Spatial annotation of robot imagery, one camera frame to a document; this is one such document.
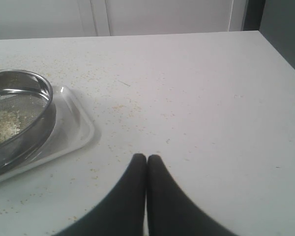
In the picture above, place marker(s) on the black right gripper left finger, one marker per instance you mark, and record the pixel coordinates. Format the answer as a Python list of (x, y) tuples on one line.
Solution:
[(122, 211)]

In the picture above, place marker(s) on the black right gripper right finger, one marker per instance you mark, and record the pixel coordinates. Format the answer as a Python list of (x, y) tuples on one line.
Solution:
[(170, 212)]

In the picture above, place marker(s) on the round stainless steel sieve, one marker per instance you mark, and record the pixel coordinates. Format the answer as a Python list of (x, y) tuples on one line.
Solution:
[(27, 115)]

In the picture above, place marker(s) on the yellow and white grain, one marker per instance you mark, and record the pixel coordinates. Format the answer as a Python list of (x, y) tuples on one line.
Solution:
[(11, 123)]

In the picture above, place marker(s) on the white plastic tray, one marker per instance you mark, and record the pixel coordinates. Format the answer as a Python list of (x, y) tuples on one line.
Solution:
[(73, 130)]

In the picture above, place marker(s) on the white cabinet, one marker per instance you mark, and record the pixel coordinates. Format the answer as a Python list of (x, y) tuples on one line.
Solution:
[(74, 18)]

